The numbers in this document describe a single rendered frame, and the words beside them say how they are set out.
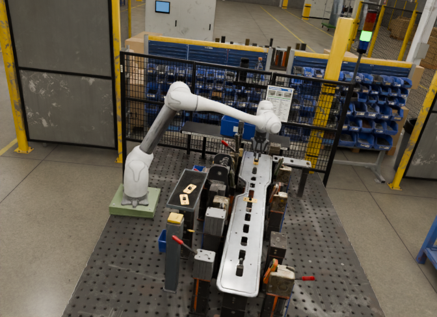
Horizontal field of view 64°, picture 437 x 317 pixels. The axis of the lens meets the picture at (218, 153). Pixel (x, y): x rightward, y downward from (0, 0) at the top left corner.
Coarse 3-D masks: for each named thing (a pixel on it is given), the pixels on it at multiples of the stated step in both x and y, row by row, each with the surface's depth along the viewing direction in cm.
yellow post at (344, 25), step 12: (348, 24) 254; (336, 36) 259; (348, 36) 258; (336, 48) 263; (336, 60) 267; (336, 72) 270; (324, 84) 276; (336, 84) 275; (324, 96) 280; (324, 108) 284; (324, 120) 288; (312, 132) 295; (312, 144) 299; (312, 156) 304
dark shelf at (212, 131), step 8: (184, 128) 289; (192, 128) 291; (200, 128) 293; (208, 128) 294; (216, 128) 296; (208, 136) 284; (216, 136) 283; (224, 136) 282; (232, 136) 284; (272, 136) 292; (280, 136) 294; (280, 144) 280; (288, 144) 281
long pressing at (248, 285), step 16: (240, 176) 233; (256, 176) 236; (256, 192) 218; (240, 208) 202; (256, 208) 203; (240, 224) 188; (256, 224) 190; (240, 240) 177; (256, 240) 178; (224, 256) 165; (256, 256) 168; (224, 272) 156; (256, 272) 158; (224, 288) 149; (240, 288) 149; (256, 288) 150
